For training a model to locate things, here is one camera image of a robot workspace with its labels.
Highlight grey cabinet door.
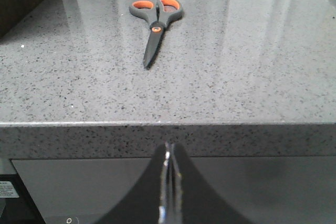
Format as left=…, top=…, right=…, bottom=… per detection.
left=13, top=157, right=335, bottom=223

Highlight black built-in oven appliance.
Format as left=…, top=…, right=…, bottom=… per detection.
left=1, top=174, right=45, bottom=223

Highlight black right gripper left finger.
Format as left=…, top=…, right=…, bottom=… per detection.
left=96, top=144, right=170, bottom=223

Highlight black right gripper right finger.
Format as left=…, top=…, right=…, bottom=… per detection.
left=171, top=144, right=251, bottom=223

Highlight grey orange handled scissors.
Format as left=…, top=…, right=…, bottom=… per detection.
left=129, top=0, right=183, bottom=69

